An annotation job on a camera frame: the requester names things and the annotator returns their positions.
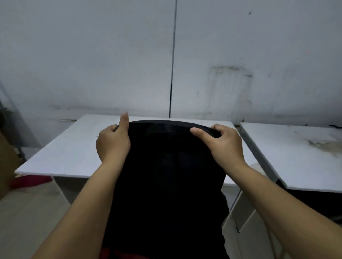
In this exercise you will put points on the stained white table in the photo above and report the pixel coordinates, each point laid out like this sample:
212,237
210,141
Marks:
280,149

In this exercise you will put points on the plain black backpack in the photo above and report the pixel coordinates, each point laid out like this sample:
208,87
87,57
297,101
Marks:
171,186

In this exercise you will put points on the person's right hand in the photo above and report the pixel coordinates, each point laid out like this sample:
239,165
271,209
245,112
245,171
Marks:
227,152

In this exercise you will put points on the person's right forearm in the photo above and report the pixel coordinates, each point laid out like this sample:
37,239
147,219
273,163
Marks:
288,213

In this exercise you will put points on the black backpack with orange zippers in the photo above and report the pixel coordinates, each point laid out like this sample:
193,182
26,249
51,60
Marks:
336,126

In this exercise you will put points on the black padded chair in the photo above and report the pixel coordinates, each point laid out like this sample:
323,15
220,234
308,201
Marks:
315,202

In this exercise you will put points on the red plastic tray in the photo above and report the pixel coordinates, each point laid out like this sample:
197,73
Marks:
29,182

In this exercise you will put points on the person's left forearm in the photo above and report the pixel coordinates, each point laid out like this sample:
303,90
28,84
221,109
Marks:
80,213

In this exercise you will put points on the person's left hand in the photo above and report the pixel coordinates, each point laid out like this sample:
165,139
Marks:
113,144

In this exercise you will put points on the white table with peeled patch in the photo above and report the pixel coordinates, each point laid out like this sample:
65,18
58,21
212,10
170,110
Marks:
66,149

